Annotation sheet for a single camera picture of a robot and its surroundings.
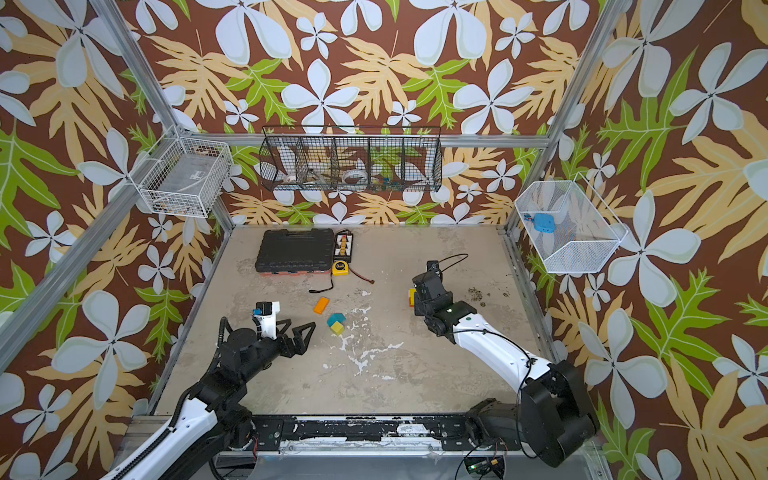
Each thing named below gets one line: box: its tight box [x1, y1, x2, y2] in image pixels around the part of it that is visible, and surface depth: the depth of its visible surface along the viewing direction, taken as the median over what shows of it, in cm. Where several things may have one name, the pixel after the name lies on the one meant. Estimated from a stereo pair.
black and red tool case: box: [255, 228, 335, 276], surface depth 108 cm
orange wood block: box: [314, 297, 330, 315], surface depth 100 cm
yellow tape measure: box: [332, 260, 349, 276], surface depth 107 cm
